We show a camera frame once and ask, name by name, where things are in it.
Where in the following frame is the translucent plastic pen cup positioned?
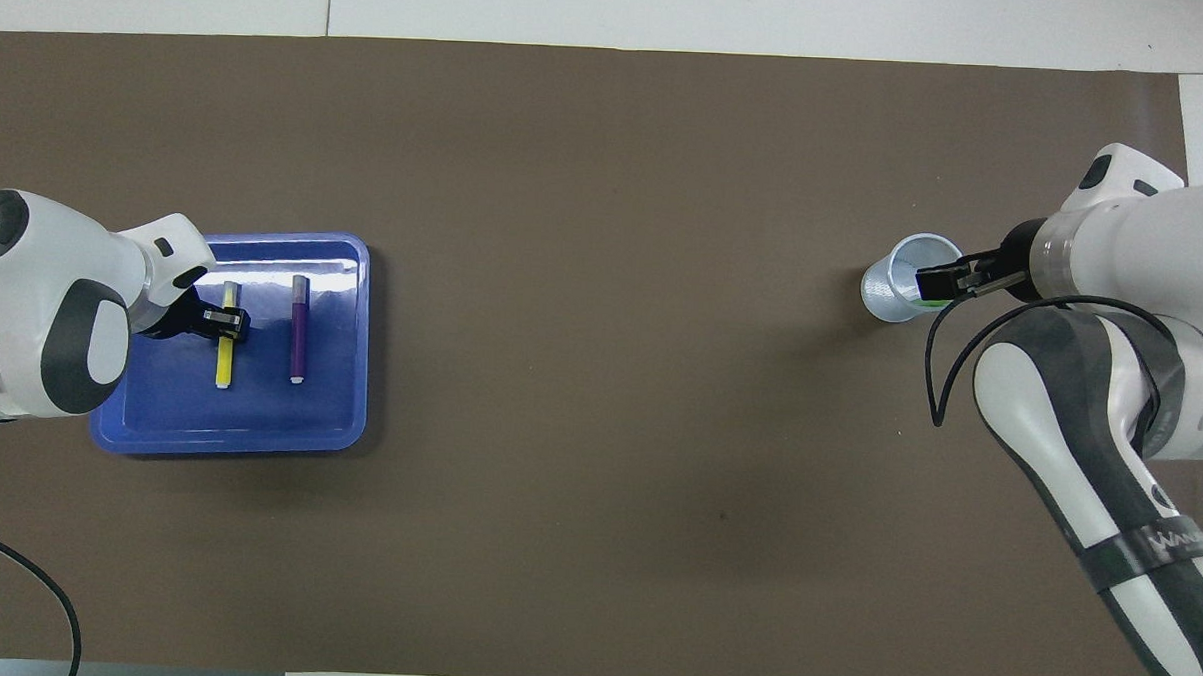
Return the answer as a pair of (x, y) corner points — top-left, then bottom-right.
(859, 230), (966, 324)

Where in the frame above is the blue plastic tray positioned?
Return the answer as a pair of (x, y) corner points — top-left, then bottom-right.
(89, 223), (374, 464)

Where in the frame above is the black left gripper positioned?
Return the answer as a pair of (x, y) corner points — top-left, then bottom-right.
(133, 287), (252, 345)

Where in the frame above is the purple marker pen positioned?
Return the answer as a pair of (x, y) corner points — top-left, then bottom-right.
(289, 274), (312, 384)

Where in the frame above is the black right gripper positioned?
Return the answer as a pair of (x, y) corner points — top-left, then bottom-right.
(915, 214), (1052, 305)

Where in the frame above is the brown table mat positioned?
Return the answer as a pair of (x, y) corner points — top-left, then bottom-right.
(0, 25), (1203, 676)

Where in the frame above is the yellow marker pen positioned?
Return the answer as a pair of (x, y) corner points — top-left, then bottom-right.
(215, 281), (240, 390)

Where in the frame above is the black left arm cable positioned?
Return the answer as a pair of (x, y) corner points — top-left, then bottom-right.
(0, 522), (86, 676)

